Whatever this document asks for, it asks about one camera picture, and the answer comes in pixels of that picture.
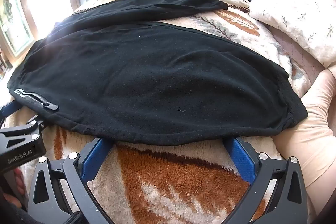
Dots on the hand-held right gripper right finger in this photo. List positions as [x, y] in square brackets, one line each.
[241, 158]

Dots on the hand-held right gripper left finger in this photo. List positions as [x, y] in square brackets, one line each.
[97, 153]

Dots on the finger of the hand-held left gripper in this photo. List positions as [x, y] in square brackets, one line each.
[34, 125]
[8, 109]

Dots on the black pants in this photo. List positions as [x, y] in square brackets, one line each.
[157, 77]

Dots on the person's right forearm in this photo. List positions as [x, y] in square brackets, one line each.
[315, 134]

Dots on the person's left hand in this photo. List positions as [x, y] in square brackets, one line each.
[18, 184]

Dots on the beige leaf print fleece blanket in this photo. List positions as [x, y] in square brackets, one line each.
[162, 182]

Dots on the pink quilted bed sheet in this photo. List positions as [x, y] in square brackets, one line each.
[296, 50]

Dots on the white floral pillow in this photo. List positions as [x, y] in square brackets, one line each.
[296, 11]

